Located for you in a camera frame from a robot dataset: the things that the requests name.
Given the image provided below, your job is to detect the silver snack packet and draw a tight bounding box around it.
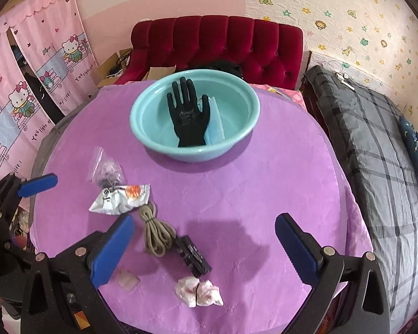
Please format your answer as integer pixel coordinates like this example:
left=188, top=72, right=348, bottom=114
left=89, top=184, right=151, bottom=215

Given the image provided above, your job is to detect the red velvet tufted sofa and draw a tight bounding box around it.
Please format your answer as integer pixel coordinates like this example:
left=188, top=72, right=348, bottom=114
left=114, top=16, right=304, bottom=91

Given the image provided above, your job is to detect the clear plastic bag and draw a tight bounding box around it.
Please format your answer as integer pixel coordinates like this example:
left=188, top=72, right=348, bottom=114
left=87, top=147, right=125, bottom=188

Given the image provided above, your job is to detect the purple quilted table cover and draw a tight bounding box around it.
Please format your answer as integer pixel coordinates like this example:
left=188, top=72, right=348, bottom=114
left=31, top=80, right=374, bottom=334

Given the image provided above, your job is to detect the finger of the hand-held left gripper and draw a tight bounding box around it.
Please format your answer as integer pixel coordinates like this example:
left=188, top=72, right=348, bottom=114
left=0, top=173, right=59, bottom=216
left=0, top=209, right=39, bottom=275

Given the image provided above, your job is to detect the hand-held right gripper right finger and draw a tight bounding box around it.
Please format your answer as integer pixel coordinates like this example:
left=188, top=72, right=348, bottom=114
left=274, top=212, right=392, bottom=334

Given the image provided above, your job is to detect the teal plastic basin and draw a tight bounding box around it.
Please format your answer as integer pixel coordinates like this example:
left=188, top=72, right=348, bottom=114
left=130, top=70, right=261, bottom=163

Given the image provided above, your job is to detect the small clear plastic piece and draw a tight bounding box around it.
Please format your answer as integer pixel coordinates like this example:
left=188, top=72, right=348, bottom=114
left=116, top=267, right=140, bottom=291

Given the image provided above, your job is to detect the navy patterned pillow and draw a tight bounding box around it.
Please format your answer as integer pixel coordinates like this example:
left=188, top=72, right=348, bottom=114
left=399, top=116, right=418, bottom=221

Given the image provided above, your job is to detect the black work glove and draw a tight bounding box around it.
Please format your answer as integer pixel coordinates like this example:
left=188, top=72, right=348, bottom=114
left=166, top=77, right=211, bottom=148

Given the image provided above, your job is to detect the pink floral bedsheet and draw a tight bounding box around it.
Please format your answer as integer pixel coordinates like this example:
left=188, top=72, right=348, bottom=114
left=252, top=83, right=306, bottom=110

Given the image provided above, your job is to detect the white cloth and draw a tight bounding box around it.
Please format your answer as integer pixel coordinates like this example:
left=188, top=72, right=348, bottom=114
left=175, top=276, right=224, bottom=308

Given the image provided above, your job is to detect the grey plaid blanket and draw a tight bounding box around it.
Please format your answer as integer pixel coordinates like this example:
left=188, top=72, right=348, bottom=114
left=303, top=64, right=418, bottom=334

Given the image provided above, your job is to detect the beige rope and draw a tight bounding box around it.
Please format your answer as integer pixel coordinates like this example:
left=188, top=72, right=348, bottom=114
left=136, top=202, right=178, bottom=258

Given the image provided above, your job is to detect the cardboard box flap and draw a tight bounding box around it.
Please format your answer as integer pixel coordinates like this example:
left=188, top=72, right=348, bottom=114
left=145, top=65, right=177, bottom=82

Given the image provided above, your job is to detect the grey table underlay cloth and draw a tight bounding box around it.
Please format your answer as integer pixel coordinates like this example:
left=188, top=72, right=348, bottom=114
left=31, top=87, right=103, bottom=181

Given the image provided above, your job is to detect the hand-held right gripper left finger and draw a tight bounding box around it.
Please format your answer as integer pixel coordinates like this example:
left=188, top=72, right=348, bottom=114
left=20, top=214, right=136, bottom=334

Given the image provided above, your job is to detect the blue face mask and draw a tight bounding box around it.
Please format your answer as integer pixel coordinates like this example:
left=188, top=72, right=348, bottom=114
left=197, top=95, right=226, bottom=145

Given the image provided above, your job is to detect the brown cardboard box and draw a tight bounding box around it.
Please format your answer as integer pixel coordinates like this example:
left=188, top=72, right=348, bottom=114
left=97, top=52, right=133, bottom=87

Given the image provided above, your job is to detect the pink cartoon cat curtain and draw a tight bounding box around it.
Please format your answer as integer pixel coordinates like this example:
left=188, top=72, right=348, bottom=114
left=0, top=30, right=58, bottom=185
left=7, top=0, right=99, bottom=116

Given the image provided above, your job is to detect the white charger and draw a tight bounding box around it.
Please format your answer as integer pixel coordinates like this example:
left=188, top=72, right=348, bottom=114
left=334, top=71, right=356, bottom=91

